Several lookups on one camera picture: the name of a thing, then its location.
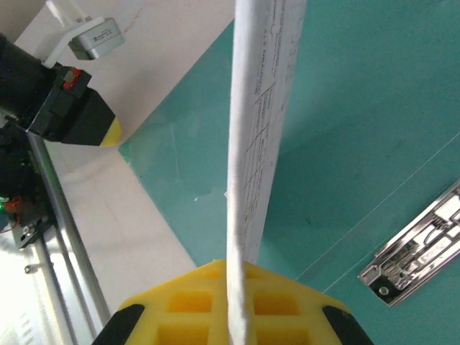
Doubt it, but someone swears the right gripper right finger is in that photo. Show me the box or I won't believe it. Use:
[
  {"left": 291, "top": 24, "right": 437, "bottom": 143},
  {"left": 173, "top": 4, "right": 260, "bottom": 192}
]
[{"left": 243, "top": 261, "right": 375, "bottom": 345}]

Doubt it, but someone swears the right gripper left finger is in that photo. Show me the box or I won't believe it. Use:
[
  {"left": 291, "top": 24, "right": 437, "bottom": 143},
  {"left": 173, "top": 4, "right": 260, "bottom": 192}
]
[{"left": 91, "top": 258, "right": 229, "bottom": 345}]

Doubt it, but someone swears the printed white paper sheet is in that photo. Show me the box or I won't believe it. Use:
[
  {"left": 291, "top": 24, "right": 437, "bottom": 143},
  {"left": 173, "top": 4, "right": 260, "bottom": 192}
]
[{"left": 224, "top": 0, "right": 308, "bottom": 345}]

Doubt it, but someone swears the green folder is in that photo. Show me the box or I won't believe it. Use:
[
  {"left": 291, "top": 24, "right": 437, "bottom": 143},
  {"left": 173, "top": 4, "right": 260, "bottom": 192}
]
[{"left": 118, "top": 0, "right": 460, "bottom": 345}]

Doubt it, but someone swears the metal folder clip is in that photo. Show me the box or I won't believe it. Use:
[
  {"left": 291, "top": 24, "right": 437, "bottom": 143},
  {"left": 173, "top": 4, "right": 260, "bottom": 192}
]
[{"left": 357, "top": 178, "right": 460, "bottom": 308}]

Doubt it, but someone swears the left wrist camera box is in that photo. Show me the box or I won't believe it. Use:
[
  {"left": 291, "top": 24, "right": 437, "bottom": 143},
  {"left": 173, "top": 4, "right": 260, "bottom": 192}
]
[{"left": 42, "top": 17, "right": 127, "bottom": 68}]

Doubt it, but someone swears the aluminium mounting rail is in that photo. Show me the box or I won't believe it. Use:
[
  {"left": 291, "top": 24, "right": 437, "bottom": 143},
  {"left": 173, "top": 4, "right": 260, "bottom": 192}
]
[{"left": 0, "top": 135, "right": 113, "bottom": 345}]

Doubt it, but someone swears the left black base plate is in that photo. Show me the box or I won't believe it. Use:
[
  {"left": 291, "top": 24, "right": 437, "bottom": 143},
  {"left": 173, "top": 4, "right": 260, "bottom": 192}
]
[{"left": 11, "top": 214, "right": 55, "bottom": 249}]

